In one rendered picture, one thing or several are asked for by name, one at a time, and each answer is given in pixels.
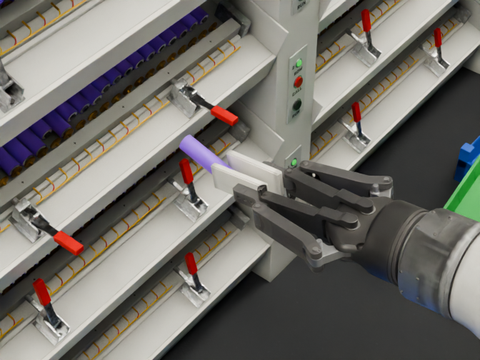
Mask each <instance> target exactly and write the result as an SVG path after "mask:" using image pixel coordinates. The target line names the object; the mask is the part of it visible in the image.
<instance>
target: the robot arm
mask: <svg viewBox="0 0 480 360"><path fill-rule="evenodd" d="M226 155H227V159H228V163H229V166H230V167H231V168H232V169H233V170H232V169H229V168H227V167H225V166H222V165H220V164H217V163H213V164H212V165H211V172H212V176H213V180H214V187H215V188H216V189H219V190H222V191H224V192H226V193H228V194H231V195H234V199H235V200H236V201H237V202H239V203H242V204H245V205H246V206H249V207H251V208H252V211H253V215H254V223H255V227H256V228H257V229H258V230H259V231H261V232H263V233H265V234H266V235H267V236H269V237H271V238H272V239H273V240H275V241H277V242H278V243H280V244H281V245H282V246H284V247H286V248H287V249H288V250H290V251H292V252H293V253H295V254H296V255H297V256H299V257H301V258H302V259H303V260H305V262H306V263H307V264H308V266H309V268H310V269H311V270H312V271H313V272H314V273H317V274H318V273H321V272H322V271H323V270H324V264H326V263H329V262H330V261H334V260H336V259H339V260H340V261H343V262H352V263H357V264H359V265H361V266H362V267H363V268H364V269H365V270H367V271H368V272H369V273H370V274H371V275H373V276H375V277H378V278H380V279H382V280H384V281H387V282H389V283H391V284H393V285H395V286H398V287H399V291H400V292H401V294H402V295H403V296H404V297H405V298H406V299H408V300H410V301H412V302H414V303H416V304H419V305H421V306H423V307H426V308H428V309H430V310H432V311H435V312H436V313H438V314H441V315H442V316H443V317H445V318H447V319H450V320H454V321H456V322H458V323H459V324H461V325H463V326H465V327H466V328H467V329H468V330H470V331H471V332H472V333H473V334H475V335H476V336H477V337H478V338H479V339H480V222H478V221H475V220H473V219H470V218H468V217H465V216H462V215H461V214H457V213H455V212H452V211H449V210H448V209H443V208H440V209H434V210H431V211H428V210H426V209H423V208H421V207H419V206H415V205H413V204H410V203H408V202H406V201H402V200H394V190H393V179H392V178H391V177H390V176H368V175H365V174H360V173H356V172H353V171H348V170H345V169H340V168H336V167H333V166H328V165H325V164H320V163H316V162H313V161H307V160H305V161H302V162H300V164H299V167H297V168H295V169H293V168H287V169H285V168H283V167H281V166H278V165H276V164H273V163H271V162H269V161H263V162H259V161H256V160H254V159H251V158H249V157H247V156H244V155H242V154H240V153H237V152H235V151H232V150H229V151H228V152H227V153H226ZM313 174H315V176H313ZM284 188H286V196H287V197H285V196H282V195H283V194H284ZM291 196H295V197H297V198H299V199H301V200H303V201H305V202H307V203H309V204H311V205H313V206H310V205H308V204H305V203H302V202H300V201H296V200H293V199H290V198H289V197H291ZM314 206H315V207H314ZM308 232H309V233H308ZM310 233H311V234H315V235H316V236H317V237H318V239H317V240H316V239H315V238H314V237H313V236H312V235H311V234H310ZM322 241H324V242H326V243H329V244H331V246H328V245H326V244H325V243H323V242H322Z"/></svg>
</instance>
